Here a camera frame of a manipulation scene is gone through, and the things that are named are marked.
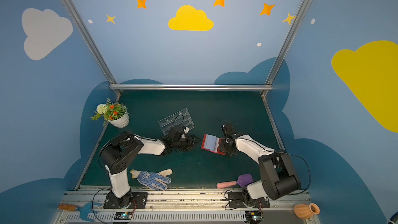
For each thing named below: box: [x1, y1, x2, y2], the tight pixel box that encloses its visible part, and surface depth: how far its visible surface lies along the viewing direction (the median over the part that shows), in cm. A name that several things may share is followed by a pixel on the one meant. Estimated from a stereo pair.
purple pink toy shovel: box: [216, 173, 254, 189], surface depth 81 cm
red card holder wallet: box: [201, 133, 226, 156], surface depth 95 cm
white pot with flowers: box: [90, 98, 131, 129], surface depth 94 cm
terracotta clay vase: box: [293, 202, 321, 220], surface depth 65 cm
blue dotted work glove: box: [130, 169, 173, 191], surface depth 82 cm
